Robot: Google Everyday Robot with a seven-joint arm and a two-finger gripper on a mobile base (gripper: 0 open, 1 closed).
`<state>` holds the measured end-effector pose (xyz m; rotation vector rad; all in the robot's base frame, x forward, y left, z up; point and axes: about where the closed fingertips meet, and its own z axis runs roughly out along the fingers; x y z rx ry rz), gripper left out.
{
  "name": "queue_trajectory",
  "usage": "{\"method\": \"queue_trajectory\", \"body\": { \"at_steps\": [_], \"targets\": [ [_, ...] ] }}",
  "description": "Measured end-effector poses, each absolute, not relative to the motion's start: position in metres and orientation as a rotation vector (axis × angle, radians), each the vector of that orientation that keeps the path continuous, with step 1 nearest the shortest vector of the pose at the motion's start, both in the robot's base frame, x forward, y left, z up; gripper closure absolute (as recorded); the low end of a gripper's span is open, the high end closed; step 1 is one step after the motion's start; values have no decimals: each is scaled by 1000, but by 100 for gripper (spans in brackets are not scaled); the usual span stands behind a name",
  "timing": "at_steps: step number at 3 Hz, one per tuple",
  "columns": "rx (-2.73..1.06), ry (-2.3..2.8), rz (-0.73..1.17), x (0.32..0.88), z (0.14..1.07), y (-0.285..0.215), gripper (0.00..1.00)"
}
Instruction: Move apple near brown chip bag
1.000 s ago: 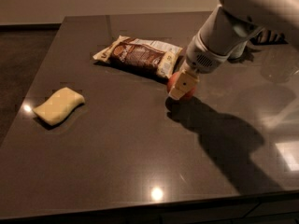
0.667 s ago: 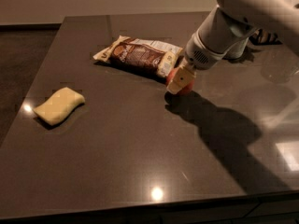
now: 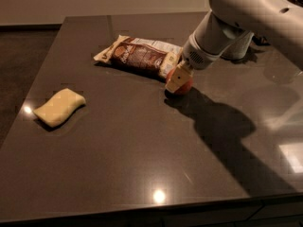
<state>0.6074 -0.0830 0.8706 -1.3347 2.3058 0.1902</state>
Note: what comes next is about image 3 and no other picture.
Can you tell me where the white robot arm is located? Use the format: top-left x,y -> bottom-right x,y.
166,0 -> 303,93

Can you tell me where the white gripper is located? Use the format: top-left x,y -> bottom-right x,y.
164,31 -> 222,94

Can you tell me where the grey metal cup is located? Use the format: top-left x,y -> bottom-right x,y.
222,32 -> 254,61

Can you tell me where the brown chip bag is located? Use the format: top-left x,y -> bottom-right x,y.
94,35 -> 183,79

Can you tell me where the yellow sponge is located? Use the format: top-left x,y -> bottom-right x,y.
33,88 -> 86,128

